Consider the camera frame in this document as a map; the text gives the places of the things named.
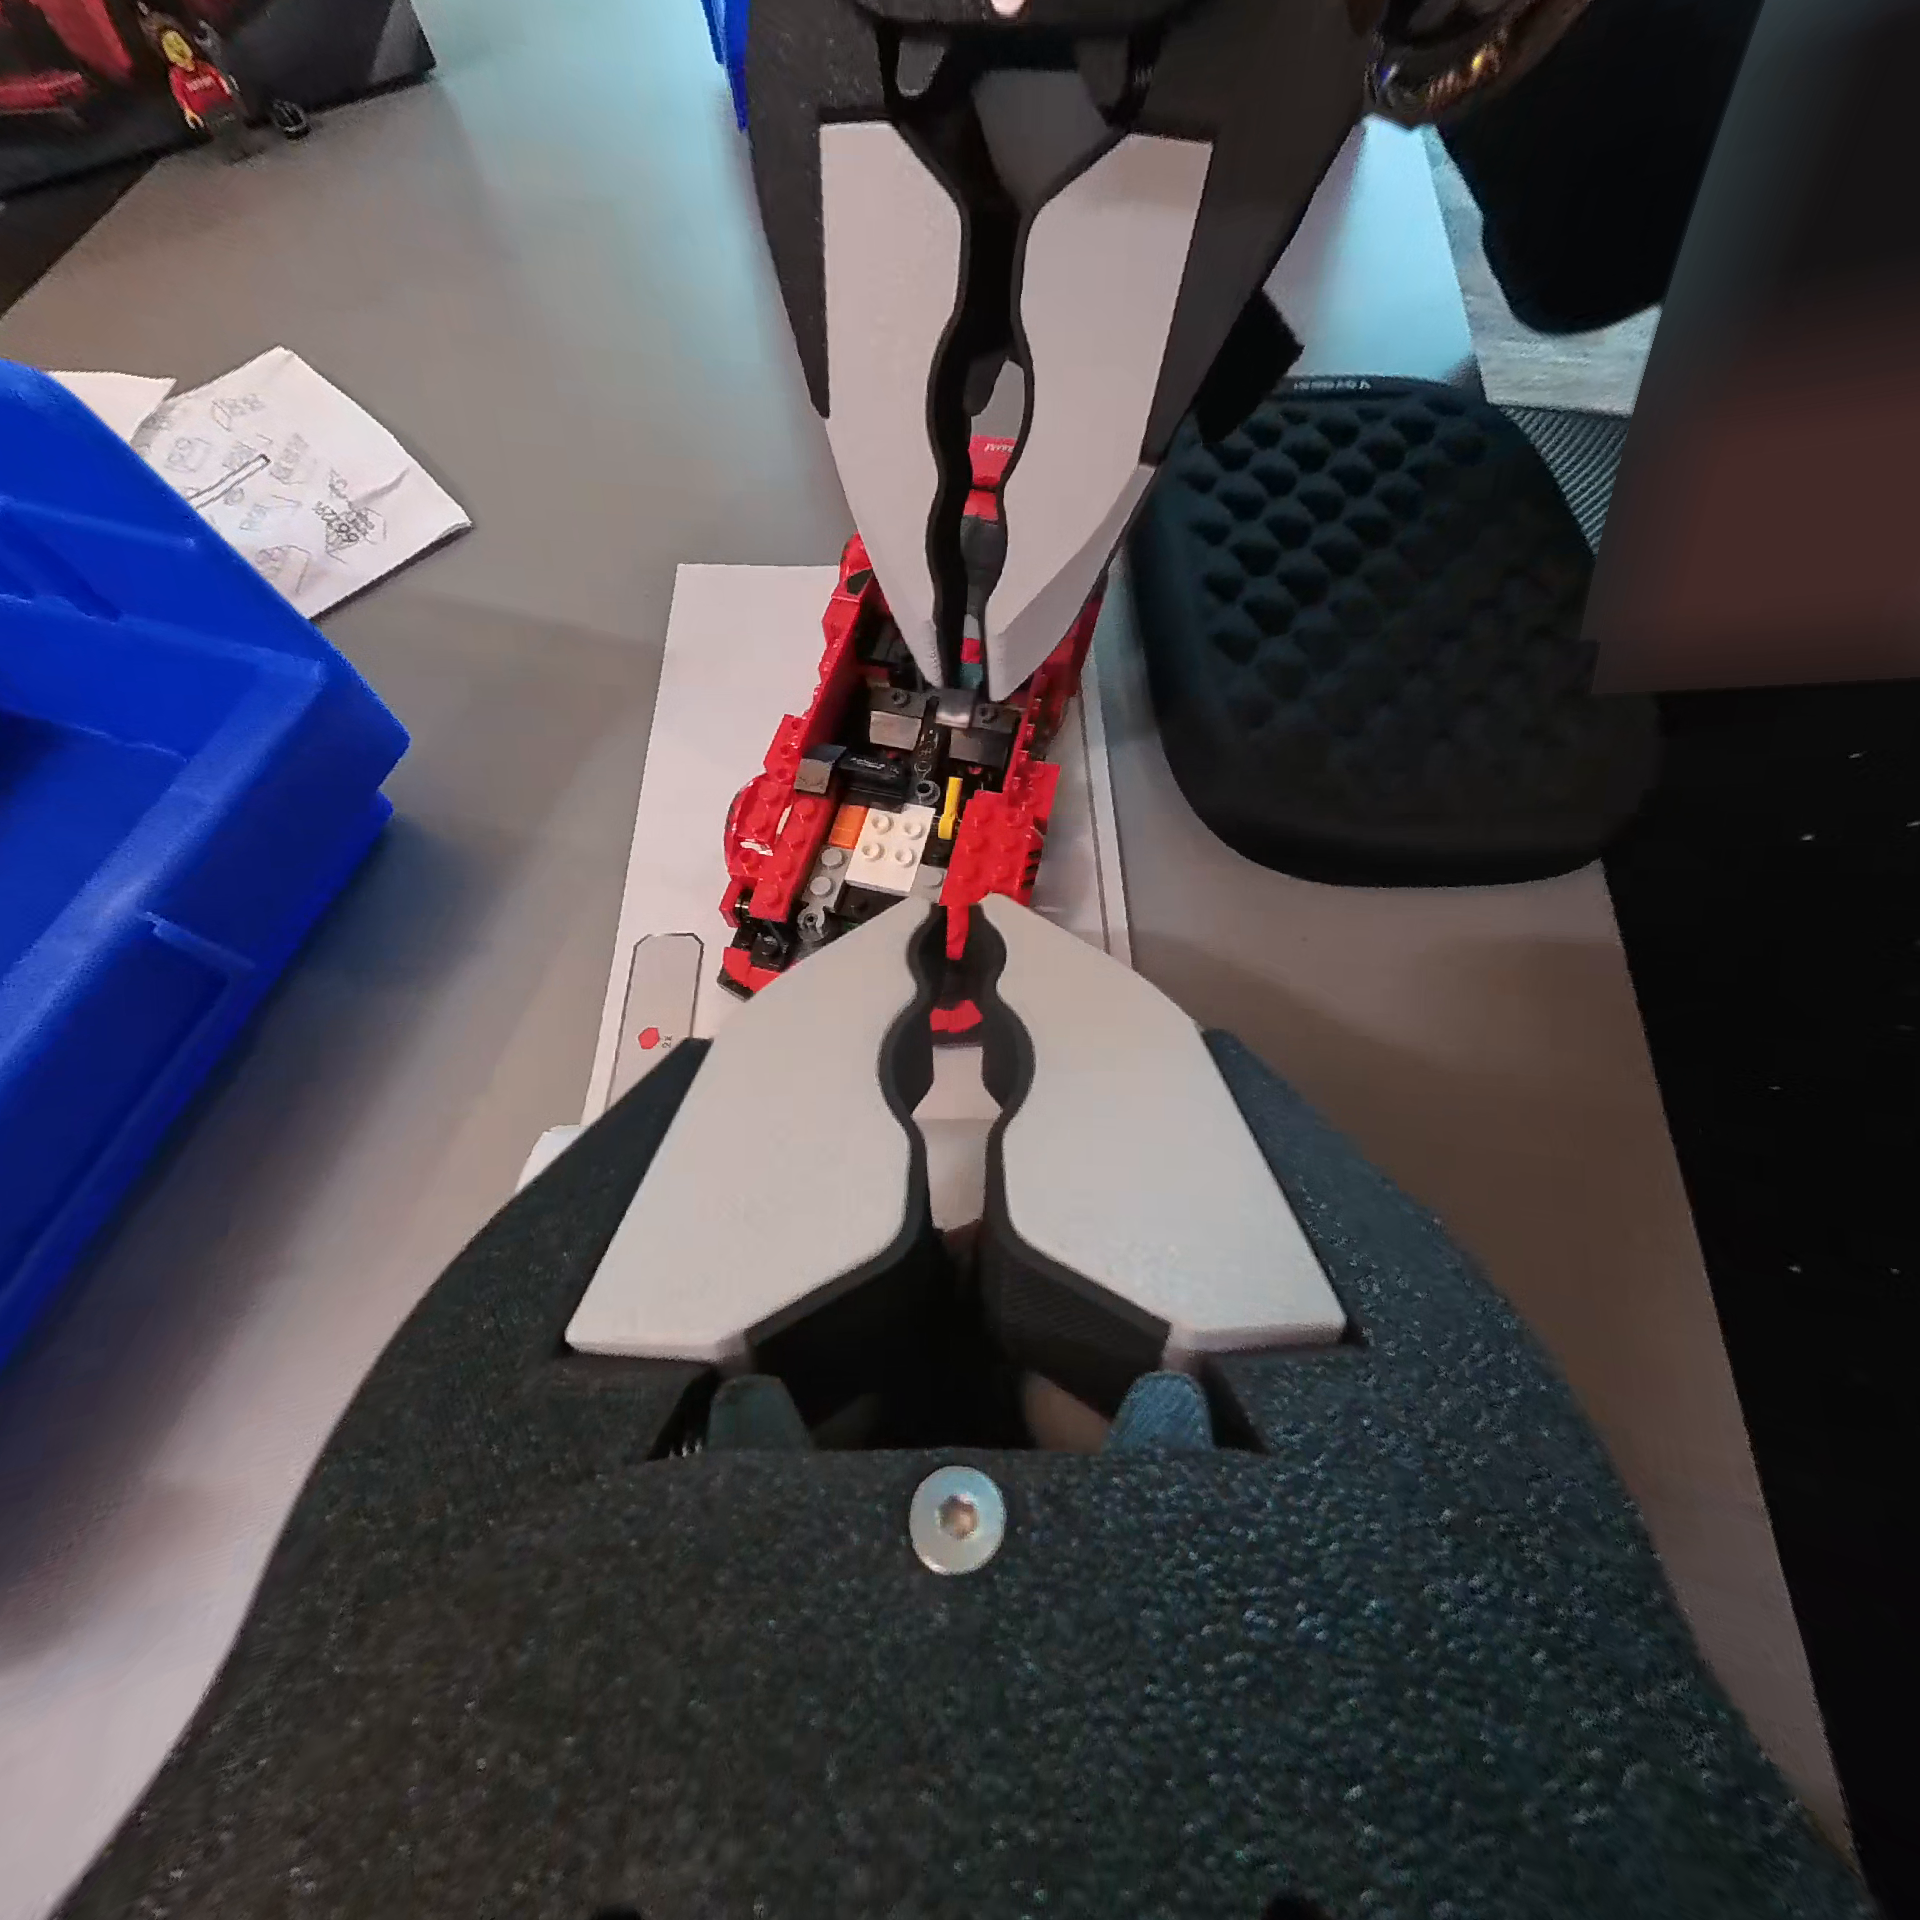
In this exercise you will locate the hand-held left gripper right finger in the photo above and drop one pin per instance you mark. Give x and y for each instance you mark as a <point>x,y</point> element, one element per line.
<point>1155,1188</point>

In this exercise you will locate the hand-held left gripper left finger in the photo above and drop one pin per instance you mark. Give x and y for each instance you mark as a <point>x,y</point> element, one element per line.
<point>765,1168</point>

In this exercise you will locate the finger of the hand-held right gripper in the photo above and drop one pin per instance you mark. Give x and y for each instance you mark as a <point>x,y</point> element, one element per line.
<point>1113,375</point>
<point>886,375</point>

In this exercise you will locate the red toy brick car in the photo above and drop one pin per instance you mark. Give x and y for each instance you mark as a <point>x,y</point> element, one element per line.
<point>1007,843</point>

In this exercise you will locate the person's right forearm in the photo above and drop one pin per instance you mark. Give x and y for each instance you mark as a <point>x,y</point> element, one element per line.
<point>1558,229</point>

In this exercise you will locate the metal wrist watch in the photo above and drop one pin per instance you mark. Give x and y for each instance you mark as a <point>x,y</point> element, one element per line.
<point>1469,80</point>

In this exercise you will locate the white instruction booklet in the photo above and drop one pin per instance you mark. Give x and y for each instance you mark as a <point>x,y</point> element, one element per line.
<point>704,672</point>

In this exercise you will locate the blue plastic bin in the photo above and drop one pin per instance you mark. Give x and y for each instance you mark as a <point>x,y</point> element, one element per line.
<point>151,898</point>
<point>729,57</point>

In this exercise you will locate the black dimpled wrist rest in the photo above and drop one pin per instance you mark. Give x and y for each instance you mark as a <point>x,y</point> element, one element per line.
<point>1382,630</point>

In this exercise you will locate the folded paper leaflet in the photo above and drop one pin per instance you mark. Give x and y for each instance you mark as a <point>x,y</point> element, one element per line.
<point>296,481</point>

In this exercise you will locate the person's black printed top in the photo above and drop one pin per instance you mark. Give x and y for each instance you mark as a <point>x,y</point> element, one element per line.
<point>1771,1201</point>

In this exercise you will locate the dark toy set box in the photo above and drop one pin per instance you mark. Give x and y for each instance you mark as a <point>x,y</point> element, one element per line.
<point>327,47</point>

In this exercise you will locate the red toy minifigure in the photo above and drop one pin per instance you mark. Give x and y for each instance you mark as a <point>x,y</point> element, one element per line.
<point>196,80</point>

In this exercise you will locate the white paper sheet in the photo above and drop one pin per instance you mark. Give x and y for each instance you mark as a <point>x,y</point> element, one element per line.
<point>102,404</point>

